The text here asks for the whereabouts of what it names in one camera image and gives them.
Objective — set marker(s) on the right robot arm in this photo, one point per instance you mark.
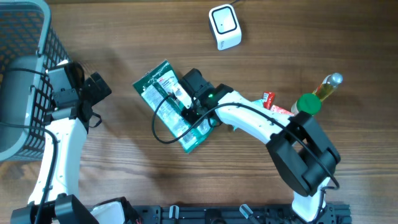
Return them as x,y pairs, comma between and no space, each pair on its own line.
302,153

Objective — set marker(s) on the orange small carton box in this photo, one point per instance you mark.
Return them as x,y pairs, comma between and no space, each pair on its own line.
280,110

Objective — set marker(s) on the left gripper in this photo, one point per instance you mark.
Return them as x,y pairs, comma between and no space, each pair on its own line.
98,94

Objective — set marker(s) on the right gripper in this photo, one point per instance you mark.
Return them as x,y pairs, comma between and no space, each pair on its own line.
188,116

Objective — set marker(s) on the green 3M product package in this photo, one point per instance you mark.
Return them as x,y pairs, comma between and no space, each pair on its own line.
156,88

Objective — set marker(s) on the white barcode scanner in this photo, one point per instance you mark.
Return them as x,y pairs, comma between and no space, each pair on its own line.
224,26

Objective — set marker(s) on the teal packet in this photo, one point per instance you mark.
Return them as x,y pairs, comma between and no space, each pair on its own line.
259,103

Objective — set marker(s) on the small yellow oil bottle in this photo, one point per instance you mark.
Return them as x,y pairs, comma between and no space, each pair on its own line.
328,86

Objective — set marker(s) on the red stick sachet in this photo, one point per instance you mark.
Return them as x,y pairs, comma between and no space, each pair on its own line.
268,98

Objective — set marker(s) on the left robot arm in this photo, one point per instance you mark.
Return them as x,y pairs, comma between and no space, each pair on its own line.
66,125

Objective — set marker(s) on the grey plastic shopping basket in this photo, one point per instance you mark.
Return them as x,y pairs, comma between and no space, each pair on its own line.
29,47

